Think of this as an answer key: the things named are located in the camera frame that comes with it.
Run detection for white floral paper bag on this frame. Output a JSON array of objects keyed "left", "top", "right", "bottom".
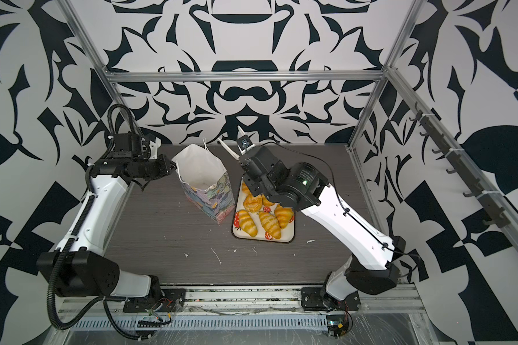
[{"left": 173, "top": 142, "right": 235, "bottom": 224}]

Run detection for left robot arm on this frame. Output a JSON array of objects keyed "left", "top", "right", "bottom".
[{"left": 37, "top": 133, "right": 176, "bottom": 302}]

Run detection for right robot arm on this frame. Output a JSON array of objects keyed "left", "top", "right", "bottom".
[{"left": 229, "top": 129, "right": 406, "bottom": 302}]

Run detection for round bread middle left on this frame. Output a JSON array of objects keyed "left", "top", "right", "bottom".
[{"left": 243, "top": 194, "right": 263, "bottom": 214}]

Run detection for small croissant middle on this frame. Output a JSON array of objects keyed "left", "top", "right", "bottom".
[{"left": 261, "top": 195, "right": 274, "bottom": 207}]

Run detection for white strawberry tray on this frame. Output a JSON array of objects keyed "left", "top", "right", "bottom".
[{"left": 232, "top": 181, "right": 296, "bottom": 243}]

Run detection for croissant right lower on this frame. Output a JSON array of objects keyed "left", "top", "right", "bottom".
[{"left": 274, "top": 205, "right": 294, "bottom": 229}]

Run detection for croissant bottom middle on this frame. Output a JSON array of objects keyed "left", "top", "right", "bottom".
[{"left": 258, "top": 211, "right": 281, "bottom": 239}]

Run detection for croissant bottom left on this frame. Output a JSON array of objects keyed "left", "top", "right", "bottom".
[{"left": 237, "top": 209, "right": 258, "bottom": 237}]

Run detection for small circuit board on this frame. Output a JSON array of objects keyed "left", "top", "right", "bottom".
[{"left": 327, "top": 314, "right": 353, "bottom": 339}]

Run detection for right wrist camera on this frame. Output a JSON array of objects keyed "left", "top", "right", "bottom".
[{"left": 237, "top": 135, "right": 254, "bottom": 155}]

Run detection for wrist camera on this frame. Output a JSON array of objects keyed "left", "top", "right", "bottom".
[
  {"left": 148, "top": 138, "right": 161, "bottom": 160},
  {"left": 237, "top": 135, "right": 254, "bottom": 155}
]

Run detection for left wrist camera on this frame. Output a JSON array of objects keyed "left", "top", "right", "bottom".
[{"left": 148, "top": 138, "right": 161, "bottom": 160}]

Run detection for ring-shaped bread top left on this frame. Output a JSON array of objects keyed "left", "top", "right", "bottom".
[{"left": 242, "top": 182, "right": 251, "bottom": 196}]

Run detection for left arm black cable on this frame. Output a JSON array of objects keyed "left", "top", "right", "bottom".
[{"left": 46, "top": 104, "right": 174, "bottom": 342}]

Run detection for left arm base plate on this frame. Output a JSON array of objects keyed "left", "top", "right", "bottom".
[{"left": 123, "top": 288, "right": 186, "bottom": 313}]

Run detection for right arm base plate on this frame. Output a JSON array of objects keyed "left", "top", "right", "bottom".
[{"left": 300, "top": 287, "right": 361, "bottom": 312}]

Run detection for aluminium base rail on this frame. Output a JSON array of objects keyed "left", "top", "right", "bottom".
[{"left": 55, "top": 284, "right": 424, "bottom": 316}]

